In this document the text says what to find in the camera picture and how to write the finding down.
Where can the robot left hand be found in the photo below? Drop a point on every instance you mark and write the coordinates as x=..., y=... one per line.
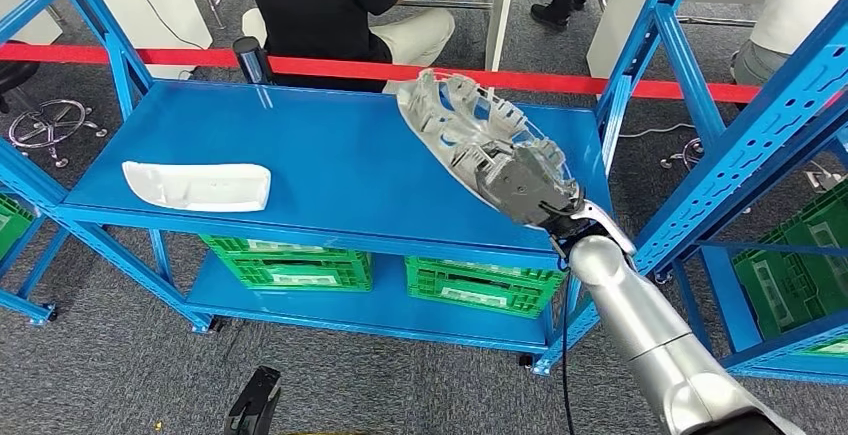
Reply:
x=255, y=399

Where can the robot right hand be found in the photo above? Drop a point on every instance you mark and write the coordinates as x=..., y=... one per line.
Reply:
x=523, y=183

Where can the silver wheel hubcap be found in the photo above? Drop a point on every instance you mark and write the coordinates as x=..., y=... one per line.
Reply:
x=457, y=120

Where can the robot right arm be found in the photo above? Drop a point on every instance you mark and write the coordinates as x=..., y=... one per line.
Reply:
x=636, y=313

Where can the white plastic trim part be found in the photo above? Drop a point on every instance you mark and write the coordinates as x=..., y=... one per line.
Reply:
x=199, y=187

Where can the black stool chrome base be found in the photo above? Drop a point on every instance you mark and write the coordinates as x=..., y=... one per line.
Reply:
x=692, y=150
x=16, y=77

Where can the red barrier tape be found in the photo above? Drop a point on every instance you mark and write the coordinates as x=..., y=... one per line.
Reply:
x=331, y=69

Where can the white panel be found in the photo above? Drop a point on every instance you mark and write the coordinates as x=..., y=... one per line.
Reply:
x=146, y=1

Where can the black barrier post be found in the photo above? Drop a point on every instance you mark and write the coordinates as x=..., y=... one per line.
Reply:
x=252, y=61

